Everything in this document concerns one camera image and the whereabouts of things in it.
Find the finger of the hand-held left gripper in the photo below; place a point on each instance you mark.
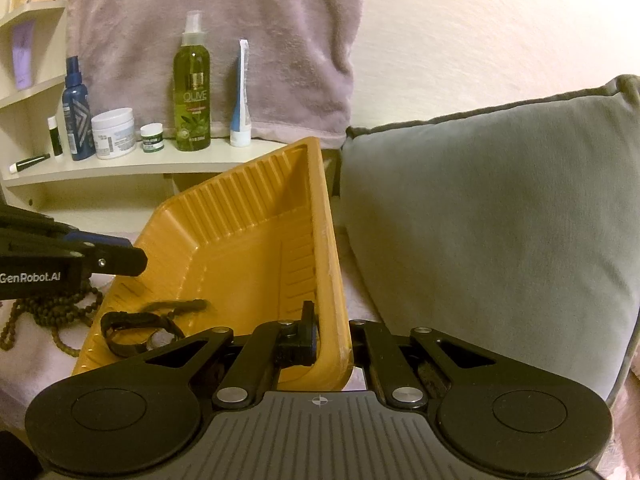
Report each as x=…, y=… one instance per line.
x=120, y=259

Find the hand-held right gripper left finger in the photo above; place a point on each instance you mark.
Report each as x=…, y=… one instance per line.
x=306, y=330

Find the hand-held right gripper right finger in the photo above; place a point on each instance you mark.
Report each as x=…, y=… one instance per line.
x=370, y=345

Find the orange ribbed plastic tray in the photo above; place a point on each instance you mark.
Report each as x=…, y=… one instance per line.
x=240, y=220

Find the black wristwatch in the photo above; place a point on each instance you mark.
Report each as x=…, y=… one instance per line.
x=172, y=329

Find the cream wooden shelf unit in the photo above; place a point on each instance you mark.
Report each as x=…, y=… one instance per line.
x=150, y=162

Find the black and white slim tube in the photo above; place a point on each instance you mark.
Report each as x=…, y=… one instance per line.
x=30, y=163

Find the small white-lidded jar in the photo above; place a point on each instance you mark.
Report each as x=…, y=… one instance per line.
x=152, y=139

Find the white cream jar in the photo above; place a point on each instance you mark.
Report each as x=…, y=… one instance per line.
x=114, y=132

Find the white and black lip balm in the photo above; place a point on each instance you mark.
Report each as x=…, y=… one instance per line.
x=55, y=137

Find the dark blue spray bottle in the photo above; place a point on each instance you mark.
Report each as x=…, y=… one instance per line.
x=77, y=120

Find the grey pillow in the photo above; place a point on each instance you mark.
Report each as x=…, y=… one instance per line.
x=475, y=220

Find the green spray bottle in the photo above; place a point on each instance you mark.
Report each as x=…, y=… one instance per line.
x=192, y=90

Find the blue and white tube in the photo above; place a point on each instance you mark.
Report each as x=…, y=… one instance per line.
x=240, y=110

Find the purple tube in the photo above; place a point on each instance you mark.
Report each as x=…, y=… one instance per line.
x=23, y=55

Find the pink fleece towel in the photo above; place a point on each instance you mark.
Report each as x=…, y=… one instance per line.
x=125, y=35

